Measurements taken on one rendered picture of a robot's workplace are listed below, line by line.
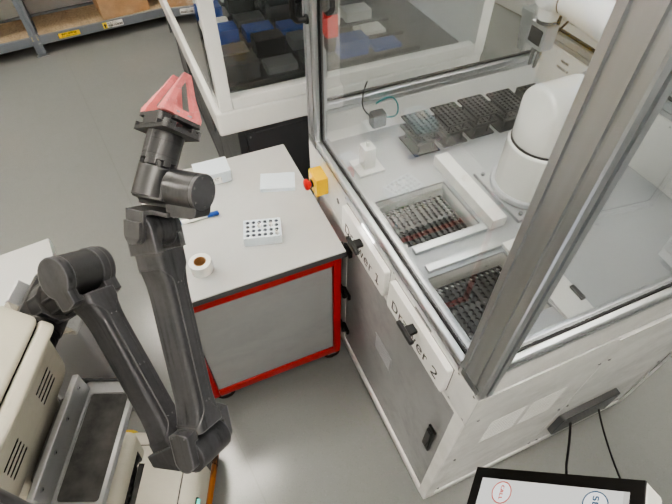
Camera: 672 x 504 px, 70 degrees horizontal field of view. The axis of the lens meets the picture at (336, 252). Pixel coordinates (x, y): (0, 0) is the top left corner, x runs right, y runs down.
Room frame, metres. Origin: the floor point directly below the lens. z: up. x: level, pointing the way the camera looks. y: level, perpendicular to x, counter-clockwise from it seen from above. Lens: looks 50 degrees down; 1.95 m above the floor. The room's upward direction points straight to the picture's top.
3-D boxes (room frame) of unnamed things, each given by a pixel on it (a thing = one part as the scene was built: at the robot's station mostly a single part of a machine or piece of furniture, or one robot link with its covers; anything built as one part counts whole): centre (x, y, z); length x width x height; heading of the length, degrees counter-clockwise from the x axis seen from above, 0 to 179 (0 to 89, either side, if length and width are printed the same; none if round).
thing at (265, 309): (1.19, 0.36, 0.38); 0.62 x 0.58 x 0.76; 23
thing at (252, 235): (1.08, 0.24, 0.78); 0.12 x 0.08 x 0.04; 97
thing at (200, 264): (0.94, 0.42, 0.78); 0.07 x 0.07 x 0.04
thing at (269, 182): (1.35, 0.22, 0.77); 0.13 x 0.09 x 0.02; 95
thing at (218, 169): (1.38, 0.46, 0.79); 0.13 x 0.09 x 0.05; 112
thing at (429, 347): (0.64, -0.21, 0.87); 0.29 x 0.02 x 0.11; 23
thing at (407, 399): (1.07, -0.54, 0.40); 1.03 x 0.95 x 0.80; 23
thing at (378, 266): (0.93, -0.08, 0.87); 0.29 x 0.02 x 0.11; 23
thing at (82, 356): (0.88, 1.01, 0.38); 0.30 x 0.30 x 0.76; 31
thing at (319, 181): (1.23, 0.06, 0.88); 0.07 x 0.05 x 0.07; 23
